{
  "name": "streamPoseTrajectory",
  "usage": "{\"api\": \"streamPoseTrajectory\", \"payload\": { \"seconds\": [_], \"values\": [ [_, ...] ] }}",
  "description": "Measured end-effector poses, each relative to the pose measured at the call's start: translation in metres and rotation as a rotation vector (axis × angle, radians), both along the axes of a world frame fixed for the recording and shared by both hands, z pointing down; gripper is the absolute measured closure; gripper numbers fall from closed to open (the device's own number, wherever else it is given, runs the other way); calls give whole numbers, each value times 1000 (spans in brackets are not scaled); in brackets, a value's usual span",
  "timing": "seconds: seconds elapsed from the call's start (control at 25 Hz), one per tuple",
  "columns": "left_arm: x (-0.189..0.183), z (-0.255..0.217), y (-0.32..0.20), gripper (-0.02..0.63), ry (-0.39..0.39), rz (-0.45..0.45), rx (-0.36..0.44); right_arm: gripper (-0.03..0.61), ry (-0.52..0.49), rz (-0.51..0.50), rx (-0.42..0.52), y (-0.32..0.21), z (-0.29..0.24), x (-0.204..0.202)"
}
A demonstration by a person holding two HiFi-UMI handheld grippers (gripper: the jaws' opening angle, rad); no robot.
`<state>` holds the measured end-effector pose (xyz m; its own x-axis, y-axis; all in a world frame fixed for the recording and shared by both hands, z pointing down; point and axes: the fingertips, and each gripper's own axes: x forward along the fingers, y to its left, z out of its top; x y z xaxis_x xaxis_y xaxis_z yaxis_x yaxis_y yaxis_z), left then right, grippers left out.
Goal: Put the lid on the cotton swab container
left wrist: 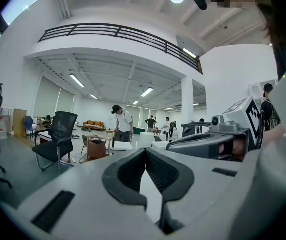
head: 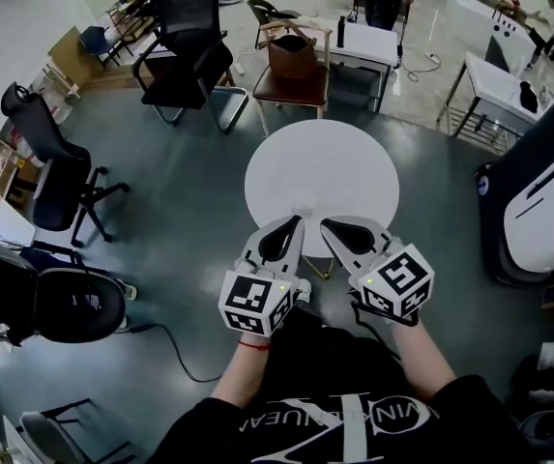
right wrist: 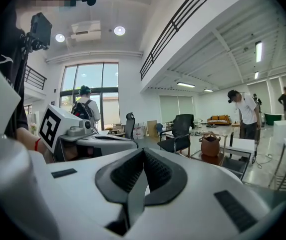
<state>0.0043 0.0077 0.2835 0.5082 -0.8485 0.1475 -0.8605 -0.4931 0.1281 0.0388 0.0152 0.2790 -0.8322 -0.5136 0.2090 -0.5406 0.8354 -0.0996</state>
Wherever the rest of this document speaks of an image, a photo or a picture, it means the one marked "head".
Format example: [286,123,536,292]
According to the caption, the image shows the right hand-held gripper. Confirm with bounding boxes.
[319,215,436,326]

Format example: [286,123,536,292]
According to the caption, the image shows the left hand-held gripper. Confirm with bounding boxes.
[217,215,306,338]

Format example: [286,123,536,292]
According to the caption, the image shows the person's right forearm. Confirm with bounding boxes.
[390,319,456,400]

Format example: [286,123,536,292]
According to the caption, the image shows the person's left forearm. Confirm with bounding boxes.
[211,333,273,410]

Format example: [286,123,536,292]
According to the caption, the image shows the round white table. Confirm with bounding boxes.
[244,119,400,280]

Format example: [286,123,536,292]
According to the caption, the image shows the person's black trousers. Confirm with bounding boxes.
[261,306,408,400]

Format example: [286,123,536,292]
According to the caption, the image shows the wooden chair brown seat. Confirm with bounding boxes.
[251,16,334,137]

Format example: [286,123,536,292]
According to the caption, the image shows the large black white machine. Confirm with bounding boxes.
[474,78,554,287]

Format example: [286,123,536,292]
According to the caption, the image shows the person's black printed t-shirt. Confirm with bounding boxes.
[145,374,529,464]

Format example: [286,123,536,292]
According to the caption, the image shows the brown leather handbag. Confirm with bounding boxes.
[261,19,319,80]

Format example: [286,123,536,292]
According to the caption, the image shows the black round padded shell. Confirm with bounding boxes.
[37,267,128,345]

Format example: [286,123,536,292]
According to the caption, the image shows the black mesh cantilever chair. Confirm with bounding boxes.
[131,0,249,135]

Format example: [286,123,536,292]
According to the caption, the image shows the white rectangular table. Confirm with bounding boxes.
[312,15,399,114]

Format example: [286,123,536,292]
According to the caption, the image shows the white table metal rack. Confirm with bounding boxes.
[435,51,554,157]

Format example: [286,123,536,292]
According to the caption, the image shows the black pouch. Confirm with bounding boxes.
[518,80,539,114]

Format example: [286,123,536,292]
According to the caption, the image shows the black wheeled office chair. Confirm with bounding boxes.
[0,81,131,249]

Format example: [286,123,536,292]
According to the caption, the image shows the dark olive chair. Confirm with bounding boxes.
[247,0,302,50]

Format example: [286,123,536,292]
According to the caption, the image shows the white panel black dots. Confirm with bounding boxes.
[483,10,537,74]

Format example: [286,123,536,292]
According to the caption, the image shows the small wooden rack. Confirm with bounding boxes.
[42,63,82,101]

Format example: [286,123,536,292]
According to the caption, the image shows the white bag red print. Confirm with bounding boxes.
[8,123,45,168]

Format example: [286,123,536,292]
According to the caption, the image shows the blue chair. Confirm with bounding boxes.
[78,25,118,70]

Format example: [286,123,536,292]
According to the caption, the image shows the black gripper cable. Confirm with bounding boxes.
[350,300,421,357]

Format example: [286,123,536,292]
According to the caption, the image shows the black floor power cable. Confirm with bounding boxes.
[129,323,222,384]

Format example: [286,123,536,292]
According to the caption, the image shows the white power strip with cable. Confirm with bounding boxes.
[399,50,442,84]

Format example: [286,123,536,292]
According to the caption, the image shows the grey chair black frame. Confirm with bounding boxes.
[17,397,137,464]

